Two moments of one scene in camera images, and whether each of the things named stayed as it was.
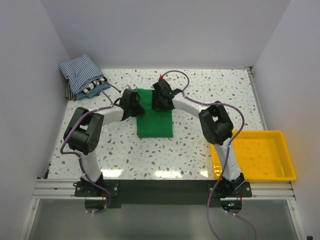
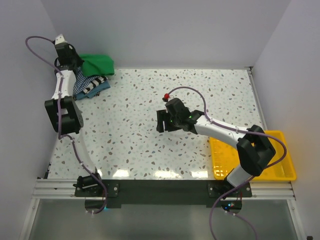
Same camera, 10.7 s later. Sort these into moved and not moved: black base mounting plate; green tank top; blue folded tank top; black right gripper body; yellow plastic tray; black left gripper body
Moved: green tank top; black right gripper body; black left gripper body
Not moved: blue folded tank top; yellow plastic tray; black base mounting plate
